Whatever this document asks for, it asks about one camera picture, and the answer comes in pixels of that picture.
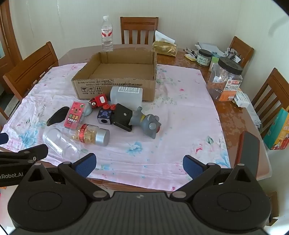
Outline black square block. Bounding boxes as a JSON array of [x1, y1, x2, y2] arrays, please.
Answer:
[[112, 103, 133, 132]]

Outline clear water bottle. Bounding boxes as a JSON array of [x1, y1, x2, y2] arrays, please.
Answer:
[[101, 15, 114, 52]]

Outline dark cube toy red knobs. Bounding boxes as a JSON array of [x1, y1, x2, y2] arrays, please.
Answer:
[[97, 103, 117, 125]]

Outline pen holder with pens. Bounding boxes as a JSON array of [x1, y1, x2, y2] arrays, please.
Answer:
[[226, 47, 241, 62]]

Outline black curved plastic object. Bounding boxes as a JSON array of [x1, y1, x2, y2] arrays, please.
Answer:
[[46, 106, 70, 126]]

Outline stack of papers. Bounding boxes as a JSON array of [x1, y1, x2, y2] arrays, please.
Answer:
[[195, 42, 226, 57]]

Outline clear plastic jar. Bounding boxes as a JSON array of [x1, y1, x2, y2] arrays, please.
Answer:
[[42, 127, 79, 160]]

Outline pink card box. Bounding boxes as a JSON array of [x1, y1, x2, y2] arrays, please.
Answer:
[[64, 101, 87, 129]]

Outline white medicine box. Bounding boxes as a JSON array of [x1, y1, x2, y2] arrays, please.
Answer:
[[234, 89, 251, 108]]

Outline gold tissue pack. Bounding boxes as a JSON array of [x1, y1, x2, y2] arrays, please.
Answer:
[[152, 30, 178, 57]]

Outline gold-filled jar silver cap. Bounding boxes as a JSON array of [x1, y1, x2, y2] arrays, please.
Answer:
[[70, 123, 110, 147]]

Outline small bottle green lid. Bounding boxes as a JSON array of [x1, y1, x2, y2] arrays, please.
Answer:
[[209, 56, 219, 71]]

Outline pink floral cloth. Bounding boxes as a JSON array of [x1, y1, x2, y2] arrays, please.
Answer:
[[0, 63, 231, 191]]

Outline large clear jar black lid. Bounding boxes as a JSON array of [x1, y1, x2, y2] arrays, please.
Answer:
[[206, 56, 243, 101]]

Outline red toy train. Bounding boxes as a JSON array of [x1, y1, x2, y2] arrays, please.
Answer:
[[89, 95, 108, 110]]

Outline brown cardboard box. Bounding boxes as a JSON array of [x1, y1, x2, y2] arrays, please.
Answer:
[[71, 51, 157, 102]]

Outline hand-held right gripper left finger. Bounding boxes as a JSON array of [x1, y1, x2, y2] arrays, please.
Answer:
[[21, 153, 111, 200]]

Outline phone with red case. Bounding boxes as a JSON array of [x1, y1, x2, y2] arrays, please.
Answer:
[[234, 131, 260, 181]]

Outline teal printed box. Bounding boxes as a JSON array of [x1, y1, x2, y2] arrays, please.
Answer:
[[263, 108, 289, 151]]

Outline green label jar black lid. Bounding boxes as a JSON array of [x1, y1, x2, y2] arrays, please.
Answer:
[[196, 49, 213, 67]]

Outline wooden dining chair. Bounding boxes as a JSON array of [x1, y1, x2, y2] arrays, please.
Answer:
[[120, 16, 159, 45], [229, 36, 254, 68], [3, 41, 59, 100], [252, 67, 289, 139]]

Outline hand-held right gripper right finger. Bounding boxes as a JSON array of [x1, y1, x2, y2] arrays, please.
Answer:
[[170, 155, 258, 200]]

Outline white rectangular plastic bottle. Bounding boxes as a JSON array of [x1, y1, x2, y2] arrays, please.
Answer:
[[110, 87, 143, 109]]

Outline grey toy figure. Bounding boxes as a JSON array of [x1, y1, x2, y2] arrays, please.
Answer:
[[129, 106, 161, 139]]

